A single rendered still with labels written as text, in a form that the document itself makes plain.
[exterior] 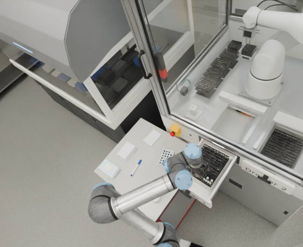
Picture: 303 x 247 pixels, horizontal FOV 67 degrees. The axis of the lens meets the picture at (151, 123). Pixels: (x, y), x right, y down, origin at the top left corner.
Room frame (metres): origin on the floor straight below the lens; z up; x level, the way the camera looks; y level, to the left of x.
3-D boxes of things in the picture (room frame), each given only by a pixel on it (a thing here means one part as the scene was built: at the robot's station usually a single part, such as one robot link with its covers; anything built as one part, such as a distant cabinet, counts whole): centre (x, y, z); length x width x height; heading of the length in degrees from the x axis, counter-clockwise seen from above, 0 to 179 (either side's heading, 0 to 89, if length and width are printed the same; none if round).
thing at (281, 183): (0.36, -0.49, 0.87); 0.29 x 0.02 x 0.11; 32
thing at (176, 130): (0.90, -0.14, 0.88); 0.07 x 0.05 x 0.07; 32
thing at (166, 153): (0.77, 0.00, 0.78); 0.12 x 0.08 x 0.04; 140
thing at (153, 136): (0.99, 0.04, 0.77); 0.13 x 0.09 x 0.02; 117
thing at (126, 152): (0.96, 0.26, 0.79); 0.13 x 0.09 x 0.05; 123
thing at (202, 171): (0.49, -0.14, 1.09); 0.09 x 0.08 x 0.12; 30
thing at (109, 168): (0.88, 0.42, 0.78); 0.15 x 0.10 x 0.04; 34
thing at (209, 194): (0.57, -0.23, 0.86); 0.40 x 0.26 x 0.06; 122
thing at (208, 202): (0.46, -0.05, 0.87); 0.29 x 0.02 x 0.11; 32
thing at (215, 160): (0.57, -0.22, 0.87); 0.22 x 0.18 x 0.06; 122
